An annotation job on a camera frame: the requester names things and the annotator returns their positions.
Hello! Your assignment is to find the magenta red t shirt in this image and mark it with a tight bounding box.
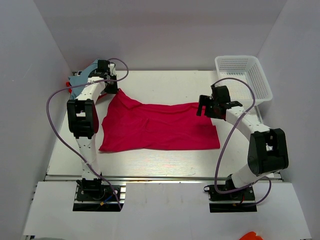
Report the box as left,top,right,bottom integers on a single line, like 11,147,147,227
99,90,221,153

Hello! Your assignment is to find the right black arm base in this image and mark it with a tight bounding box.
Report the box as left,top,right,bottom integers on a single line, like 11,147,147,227
203,184,257,213

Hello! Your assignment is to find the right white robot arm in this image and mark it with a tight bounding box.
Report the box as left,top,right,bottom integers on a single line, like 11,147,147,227
196,85,289,200

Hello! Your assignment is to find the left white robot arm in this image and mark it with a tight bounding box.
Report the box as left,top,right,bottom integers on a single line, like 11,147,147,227
66,59,118,181

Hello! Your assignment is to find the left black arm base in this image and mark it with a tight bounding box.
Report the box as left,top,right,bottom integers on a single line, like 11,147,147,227
72,185,121,213

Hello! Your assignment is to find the folded light blue t shirt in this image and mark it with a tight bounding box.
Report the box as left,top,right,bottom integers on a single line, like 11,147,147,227
68,59,99,100

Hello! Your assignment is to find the white perforated plastic basket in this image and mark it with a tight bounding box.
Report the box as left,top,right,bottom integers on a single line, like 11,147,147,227
215,55,273,109

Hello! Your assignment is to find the orange object at bottom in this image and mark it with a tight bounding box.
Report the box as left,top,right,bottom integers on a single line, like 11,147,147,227
239,231,264,240

